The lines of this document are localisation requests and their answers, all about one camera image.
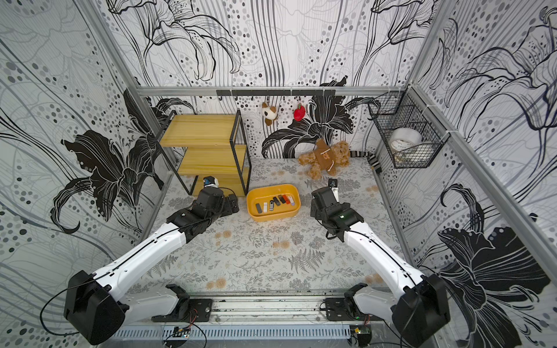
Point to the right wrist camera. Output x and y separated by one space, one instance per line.
333 185

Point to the white tape roll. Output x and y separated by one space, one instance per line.
402 139

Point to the wooden shelf with black frame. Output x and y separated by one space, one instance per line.
215 145

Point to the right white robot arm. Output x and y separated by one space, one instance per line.
417 305

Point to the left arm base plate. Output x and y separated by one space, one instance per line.
188 311

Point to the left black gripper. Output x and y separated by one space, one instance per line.
228 209

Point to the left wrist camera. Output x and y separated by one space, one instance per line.
210 181

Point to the black connector box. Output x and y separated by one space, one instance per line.
361 335

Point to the brown teddy bear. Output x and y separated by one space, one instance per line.
325 159

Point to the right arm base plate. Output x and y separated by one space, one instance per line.
340 309

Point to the small circuit board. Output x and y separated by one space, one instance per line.
181 333

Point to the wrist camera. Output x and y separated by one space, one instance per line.
333 185
210 181

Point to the white slotted cable duct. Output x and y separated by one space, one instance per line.
236 333

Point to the yellow plastic storage box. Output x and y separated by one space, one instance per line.
266 194

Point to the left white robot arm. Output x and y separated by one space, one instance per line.
97 304

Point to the black hanging rail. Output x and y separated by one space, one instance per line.
266 92

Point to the hanging red plush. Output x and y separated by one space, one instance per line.
299 113

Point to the striped black white object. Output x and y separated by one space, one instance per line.
370 157

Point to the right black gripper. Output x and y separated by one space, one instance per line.
324 197

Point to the black wire wall basket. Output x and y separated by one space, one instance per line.
405 110

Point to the hanging brown white plush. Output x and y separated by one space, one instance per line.
269 113

